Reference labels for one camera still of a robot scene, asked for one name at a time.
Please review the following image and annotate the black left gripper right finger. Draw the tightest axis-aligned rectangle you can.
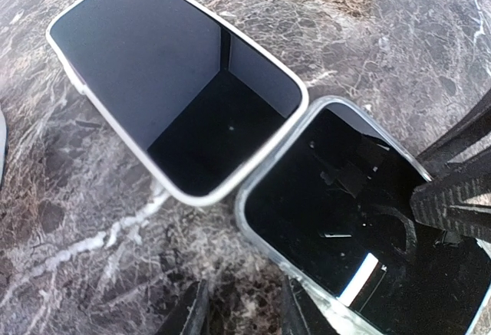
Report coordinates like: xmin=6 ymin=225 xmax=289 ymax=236
xmin=282 ymin=275 xmax=334 ymax=335

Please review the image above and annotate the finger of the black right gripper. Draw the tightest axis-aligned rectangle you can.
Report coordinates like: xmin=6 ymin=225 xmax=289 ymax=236
xmin=410 ymin=163 xmax=490 ymax=241
xmin=417 ymin=90 xmax=490 ymax=166

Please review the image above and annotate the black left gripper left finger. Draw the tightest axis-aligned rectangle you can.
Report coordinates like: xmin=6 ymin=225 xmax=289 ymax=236
xmin=155 ymin=280 xmax=209 ymax=335

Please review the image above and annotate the clear magsafe phone case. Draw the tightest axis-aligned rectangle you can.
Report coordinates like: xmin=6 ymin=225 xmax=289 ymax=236
xmin=234 ymin=96 xmax=491 ymax=335

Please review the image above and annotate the beige phone case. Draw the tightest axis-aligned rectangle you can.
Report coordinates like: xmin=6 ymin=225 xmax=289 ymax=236
xmin=44 ymin=0 xmax=310 ymax=208

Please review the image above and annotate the black phone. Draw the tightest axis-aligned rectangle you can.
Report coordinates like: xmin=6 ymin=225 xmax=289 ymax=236
xmin=49 ymin=0 xmax=302 ymax=198

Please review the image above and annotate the white scalloped dish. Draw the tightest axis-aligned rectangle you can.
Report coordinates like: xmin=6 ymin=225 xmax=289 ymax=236
xmin=0 ymin=110 xmax=8 ymax=184

